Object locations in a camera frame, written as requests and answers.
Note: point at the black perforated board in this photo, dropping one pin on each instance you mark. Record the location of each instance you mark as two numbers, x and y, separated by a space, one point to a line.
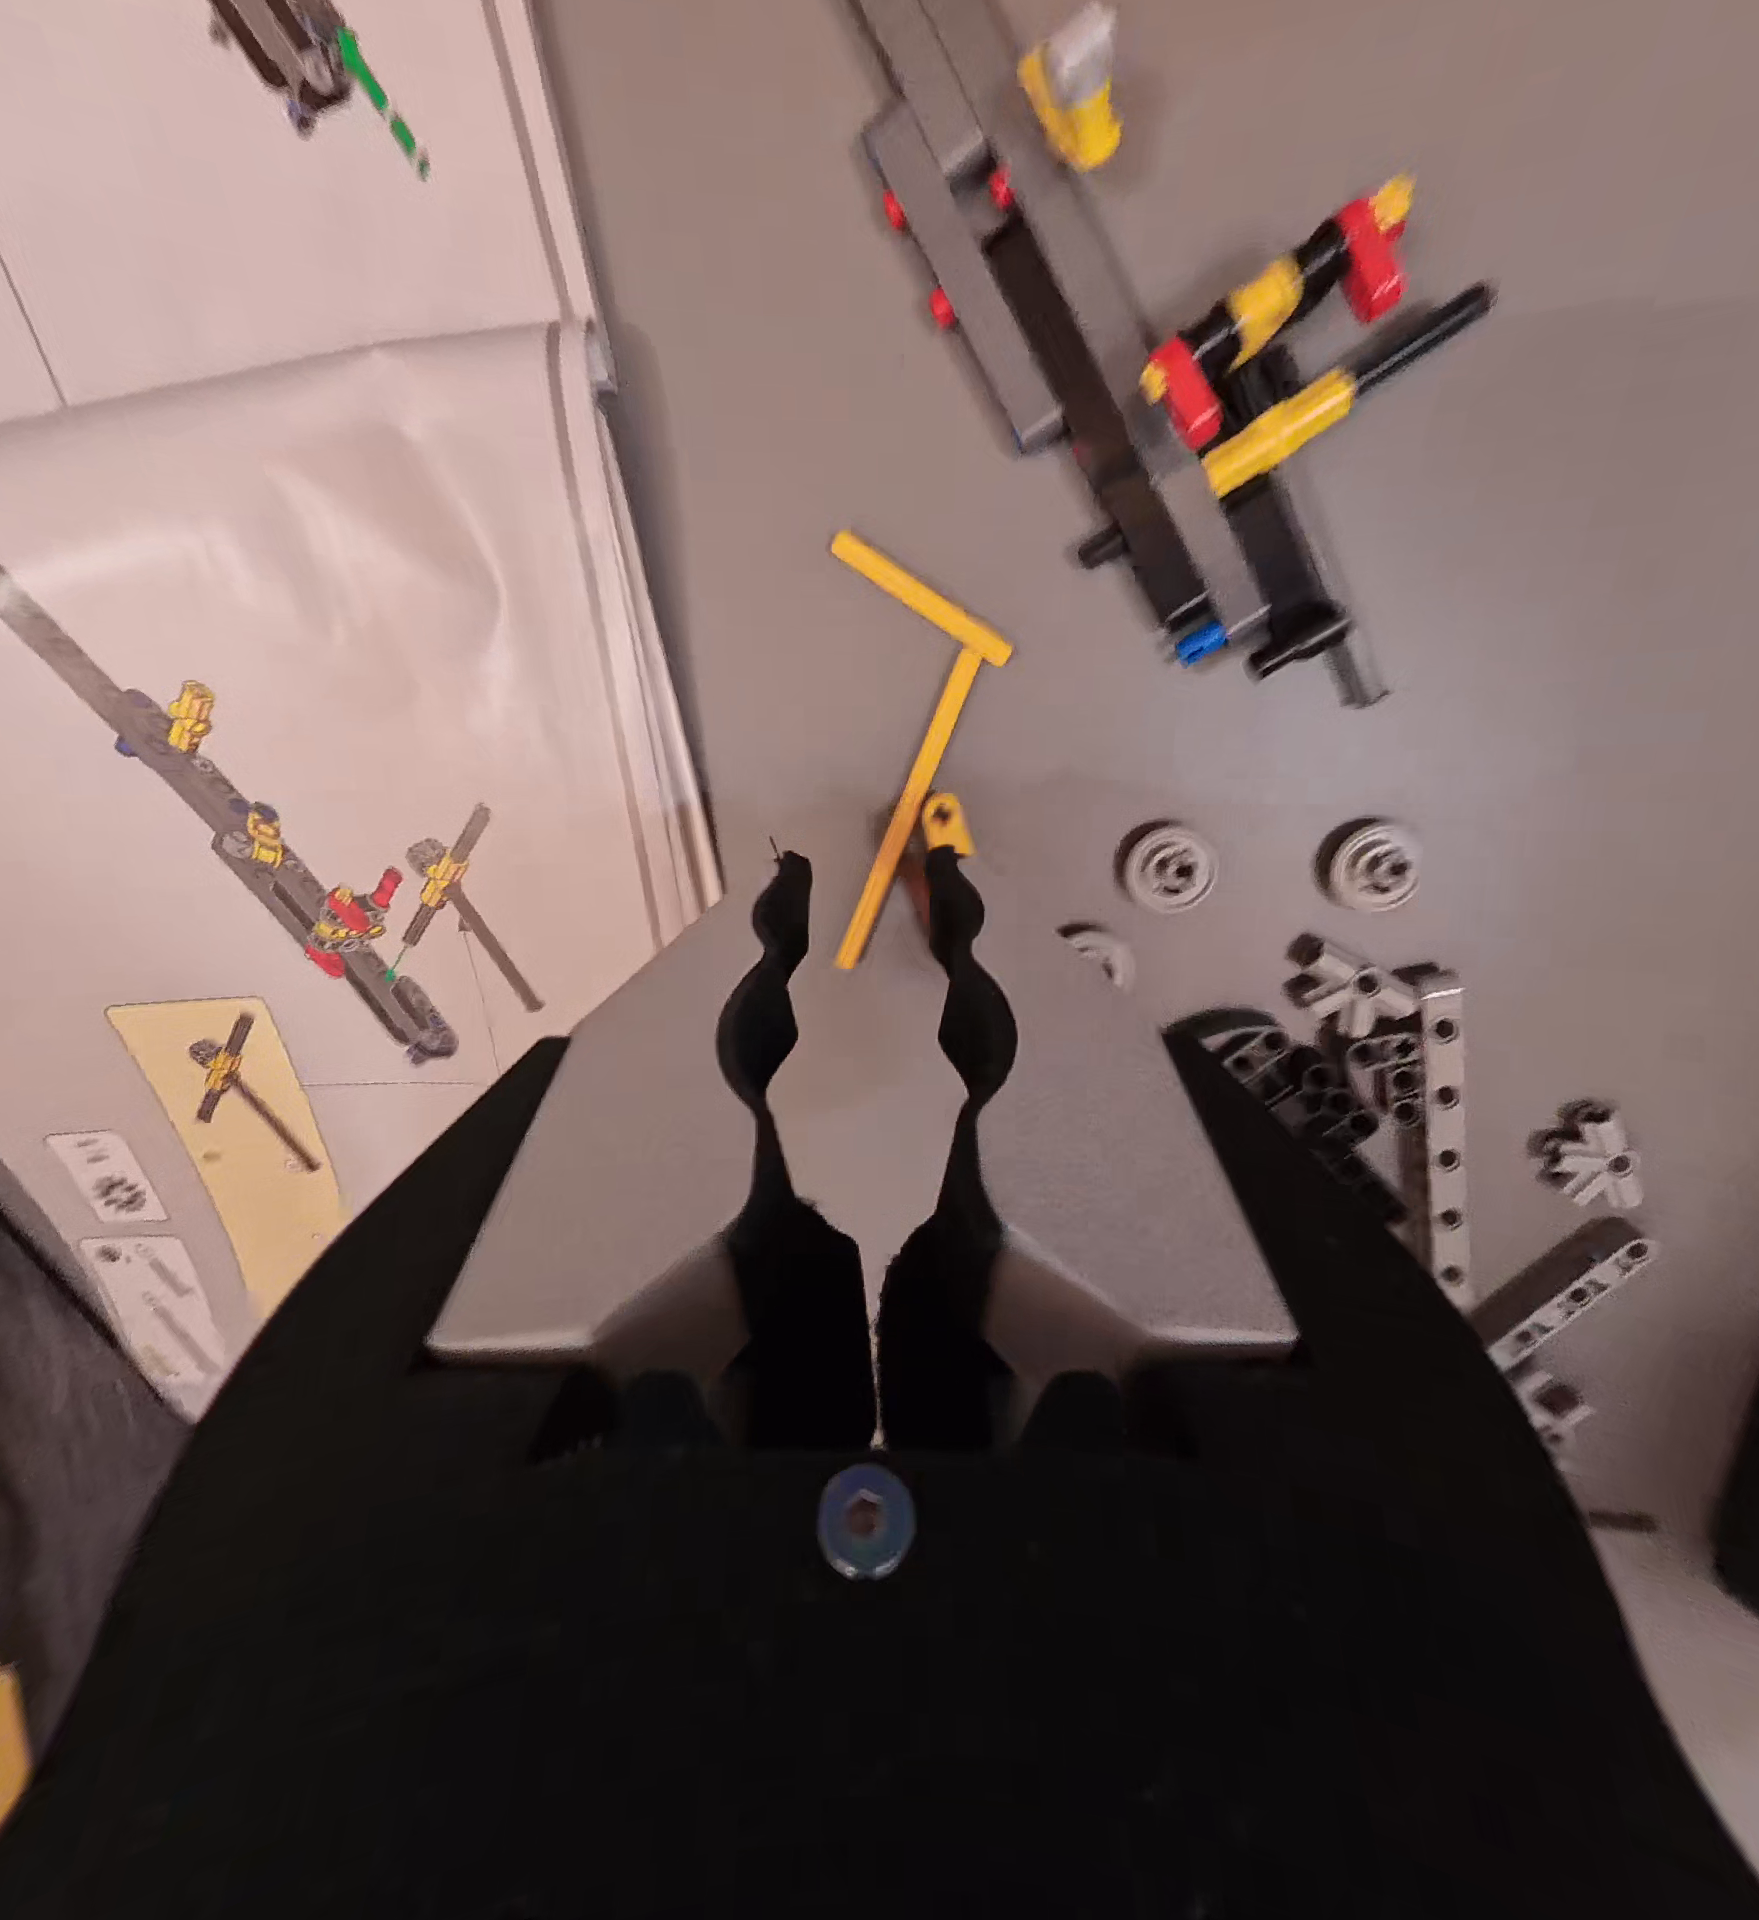
8 1319

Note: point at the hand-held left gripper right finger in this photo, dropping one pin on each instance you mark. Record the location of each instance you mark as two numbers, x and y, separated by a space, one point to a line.
1119 1201

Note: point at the pile of grey black beams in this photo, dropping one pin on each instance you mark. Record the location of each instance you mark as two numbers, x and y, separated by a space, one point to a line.
1443 1127

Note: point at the long grey lego beam assembly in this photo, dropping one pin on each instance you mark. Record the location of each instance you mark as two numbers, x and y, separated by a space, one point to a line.
1059 302

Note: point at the short yellow lego axle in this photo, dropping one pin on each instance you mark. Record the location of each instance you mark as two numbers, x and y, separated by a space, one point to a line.
921 598

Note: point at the lego instruction booklet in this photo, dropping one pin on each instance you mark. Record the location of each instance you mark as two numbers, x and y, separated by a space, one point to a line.
294 526

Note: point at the long yellow lego axle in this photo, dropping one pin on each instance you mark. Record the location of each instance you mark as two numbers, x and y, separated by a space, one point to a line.
907 804

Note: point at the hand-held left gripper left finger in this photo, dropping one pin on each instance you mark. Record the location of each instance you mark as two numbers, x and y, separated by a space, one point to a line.
593 1201

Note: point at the yellow lego angle connector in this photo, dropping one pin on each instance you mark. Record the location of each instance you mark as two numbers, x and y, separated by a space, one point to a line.
947 822

